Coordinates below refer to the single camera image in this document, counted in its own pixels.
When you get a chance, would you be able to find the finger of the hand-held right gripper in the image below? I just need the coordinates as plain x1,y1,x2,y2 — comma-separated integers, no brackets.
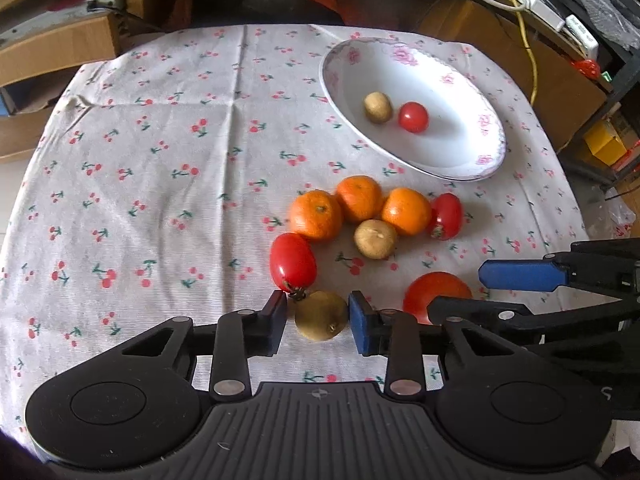
427,295,640,347
478,239,640,297

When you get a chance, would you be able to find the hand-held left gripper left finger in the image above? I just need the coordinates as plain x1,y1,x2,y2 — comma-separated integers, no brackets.
121,290,289,402

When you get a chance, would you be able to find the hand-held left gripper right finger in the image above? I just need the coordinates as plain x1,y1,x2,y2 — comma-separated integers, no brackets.
348,291,528,402

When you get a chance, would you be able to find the brown longan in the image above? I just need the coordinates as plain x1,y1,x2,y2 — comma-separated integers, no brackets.
363,91,393,124
294,290,350,342
354,219,399,261

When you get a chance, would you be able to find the oval red cherry tomato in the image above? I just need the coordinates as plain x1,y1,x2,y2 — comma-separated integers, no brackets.
428,193,464,241
269,233,318,302

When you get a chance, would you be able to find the large red tomato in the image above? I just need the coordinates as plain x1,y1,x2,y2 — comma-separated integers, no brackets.
402,271,473,326

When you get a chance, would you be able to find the small orange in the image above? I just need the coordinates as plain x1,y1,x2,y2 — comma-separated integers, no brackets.
289,190,344,242
335,175,384,224
381,187,433,237

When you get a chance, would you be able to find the white floral plate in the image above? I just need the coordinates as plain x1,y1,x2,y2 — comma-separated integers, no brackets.
319,37,507,182

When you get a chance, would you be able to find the clear plastic bag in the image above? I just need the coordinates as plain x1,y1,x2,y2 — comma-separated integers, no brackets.
590,194,640,241

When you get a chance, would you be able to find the yellow box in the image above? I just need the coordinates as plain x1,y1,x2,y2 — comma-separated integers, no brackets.
584,120,632,167

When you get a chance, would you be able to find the cherry print tablecloth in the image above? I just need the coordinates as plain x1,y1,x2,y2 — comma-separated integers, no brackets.
0,24,591,441

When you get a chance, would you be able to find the round red cherry tomato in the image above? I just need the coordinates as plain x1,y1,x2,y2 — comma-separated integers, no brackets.
398,101,430,134

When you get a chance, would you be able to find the black metal rack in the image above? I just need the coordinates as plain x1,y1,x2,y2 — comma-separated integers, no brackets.
552,0,640,192

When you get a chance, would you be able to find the white power strip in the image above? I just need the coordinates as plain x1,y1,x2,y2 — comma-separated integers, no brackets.
564,14,599,59
517,0,566,31

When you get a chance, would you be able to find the dark red seat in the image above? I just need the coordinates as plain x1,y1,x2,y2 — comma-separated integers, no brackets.
170,0,353,32

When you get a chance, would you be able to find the yellow cable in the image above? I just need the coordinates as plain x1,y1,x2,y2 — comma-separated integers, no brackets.
487,0,540,106

